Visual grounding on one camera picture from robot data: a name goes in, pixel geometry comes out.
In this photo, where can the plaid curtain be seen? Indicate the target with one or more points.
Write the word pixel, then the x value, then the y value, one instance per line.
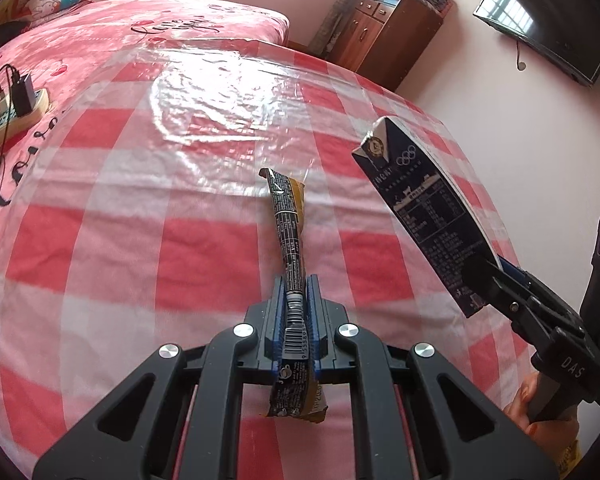
pixel 337 25

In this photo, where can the beige power strip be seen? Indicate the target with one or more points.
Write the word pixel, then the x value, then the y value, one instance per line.
pixel 10 127

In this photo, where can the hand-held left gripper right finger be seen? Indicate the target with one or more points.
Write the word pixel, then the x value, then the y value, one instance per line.
pixel 313 320

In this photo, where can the black yellow snack wrapper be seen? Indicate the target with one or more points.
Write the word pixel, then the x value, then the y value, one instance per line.
pixel 287 220

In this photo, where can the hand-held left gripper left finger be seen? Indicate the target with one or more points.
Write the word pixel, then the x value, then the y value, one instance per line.
pixel 279 320

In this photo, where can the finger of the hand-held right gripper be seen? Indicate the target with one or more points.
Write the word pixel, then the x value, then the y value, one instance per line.
pixel 485 280
pixel 511 269

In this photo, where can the person's right hand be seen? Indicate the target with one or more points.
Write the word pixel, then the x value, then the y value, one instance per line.
pixel 545 432

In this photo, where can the wooden cabinet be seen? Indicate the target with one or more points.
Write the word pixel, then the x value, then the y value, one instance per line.
pixel 385 45

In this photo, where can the dark blue milk carton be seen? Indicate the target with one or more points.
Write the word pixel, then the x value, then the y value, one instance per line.
pixel 425 210

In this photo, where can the black plug-in charger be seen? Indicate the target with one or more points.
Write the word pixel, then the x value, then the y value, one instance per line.
pixel 22 92

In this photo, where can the black television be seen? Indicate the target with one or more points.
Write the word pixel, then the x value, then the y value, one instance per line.
pixel 545 20

